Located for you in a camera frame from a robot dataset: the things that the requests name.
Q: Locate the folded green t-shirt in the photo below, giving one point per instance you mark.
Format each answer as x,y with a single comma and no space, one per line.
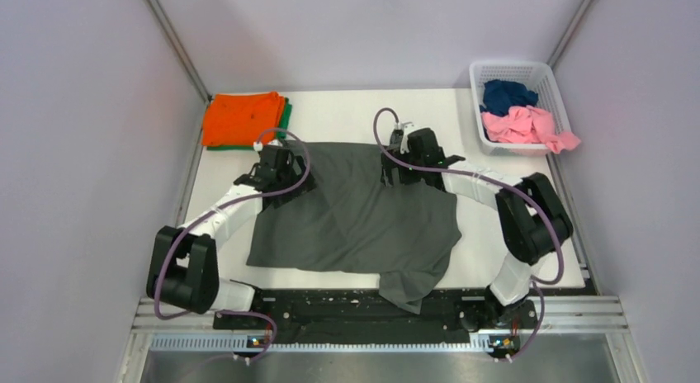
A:
282,126

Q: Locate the aluminium frame rail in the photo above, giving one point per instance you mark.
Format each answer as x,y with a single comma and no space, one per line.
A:
564,314

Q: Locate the pink t-shirt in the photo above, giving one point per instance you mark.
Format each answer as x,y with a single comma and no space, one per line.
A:
528,125

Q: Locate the folded orange t-shirt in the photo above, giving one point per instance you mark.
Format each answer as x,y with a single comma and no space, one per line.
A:
243,121

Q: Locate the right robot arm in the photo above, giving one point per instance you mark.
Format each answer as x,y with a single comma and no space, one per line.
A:
533,221

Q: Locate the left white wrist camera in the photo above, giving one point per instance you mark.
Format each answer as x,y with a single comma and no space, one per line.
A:
259,146

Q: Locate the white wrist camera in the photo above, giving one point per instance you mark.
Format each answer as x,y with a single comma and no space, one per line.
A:
259,146
399,137

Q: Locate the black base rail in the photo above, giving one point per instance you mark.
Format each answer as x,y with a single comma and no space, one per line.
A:
348,317

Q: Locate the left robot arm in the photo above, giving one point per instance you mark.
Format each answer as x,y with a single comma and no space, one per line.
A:
184,270

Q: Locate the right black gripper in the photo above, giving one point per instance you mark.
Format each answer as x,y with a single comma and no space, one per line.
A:
387,177

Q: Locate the white plastic basket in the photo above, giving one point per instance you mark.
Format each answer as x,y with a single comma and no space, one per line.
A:
535,76

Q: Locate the grey t-shirt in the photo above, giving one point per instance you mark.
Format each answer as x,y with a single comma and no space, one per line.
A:
350,222

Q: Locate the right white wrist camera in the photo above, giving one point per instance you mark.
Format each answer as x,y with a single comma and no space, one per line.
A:
399,137

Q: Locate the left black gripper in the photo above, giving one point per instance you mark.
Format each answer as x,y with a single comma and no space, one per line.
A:
307,183

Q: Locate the navy blue t-shirt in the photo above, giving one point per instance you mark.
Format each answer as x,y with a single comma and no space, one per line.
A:
499,96

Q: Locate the white slotted cable duct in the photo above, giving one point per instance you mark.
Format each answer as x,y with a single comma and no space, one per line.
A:
186,342

